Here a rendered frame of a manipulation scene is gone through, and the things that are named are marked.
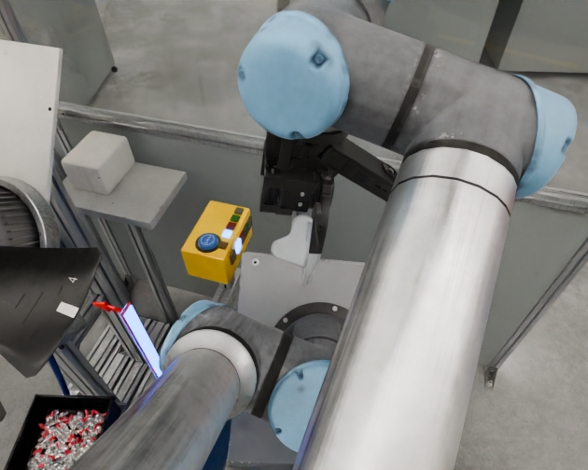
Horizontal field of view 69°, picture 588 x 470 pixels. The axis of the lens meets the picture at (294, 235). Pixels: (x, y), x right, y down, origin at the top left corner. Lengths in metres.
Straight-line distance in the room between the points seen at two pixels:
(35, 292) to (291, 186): 0.51
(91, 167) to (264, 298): 0.79
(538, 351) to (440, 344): 2.03
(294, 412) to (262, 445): 0.25
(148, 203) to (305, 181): 0.94
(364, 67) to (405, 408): 0.20
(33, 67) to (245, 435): 0.85
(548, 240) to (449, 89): 1.16
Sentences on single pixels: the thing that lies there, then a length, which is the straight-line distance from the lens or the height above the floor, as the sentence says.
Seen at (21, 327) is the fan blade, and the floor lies 1.16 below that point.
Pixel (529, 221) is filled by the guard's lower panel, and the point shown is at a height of 0.89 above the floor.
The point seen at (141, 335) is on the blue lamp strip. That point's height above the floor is 1.11.
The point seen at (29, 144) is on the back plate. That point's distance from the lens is 1.11.
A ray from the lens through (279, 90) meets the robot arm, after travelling 0.29.
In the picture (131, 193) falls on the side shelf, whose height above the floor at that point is 0.86.
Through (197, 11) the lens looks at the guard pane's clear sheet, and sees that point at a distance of 1.20.
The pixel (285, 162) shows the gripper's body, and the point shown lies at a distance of 0.48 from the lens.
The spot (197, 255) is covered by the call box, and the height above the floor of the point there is 1.07.
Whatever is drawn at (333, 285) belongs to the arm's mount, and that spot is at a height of 1.16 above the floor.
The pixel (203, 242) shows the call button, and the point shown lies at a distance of 0.93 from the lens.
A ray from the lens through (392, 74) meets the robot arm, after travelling 0.30.
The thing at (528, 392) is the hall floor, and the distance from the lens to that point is 2.14.
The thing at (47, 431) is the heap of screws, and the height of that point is 0.85.
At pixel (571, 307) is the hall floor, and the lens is 2.47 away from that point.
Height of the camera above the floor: 1.77
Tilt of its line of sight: 48 degrees down
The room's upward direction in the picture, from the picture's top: straight up
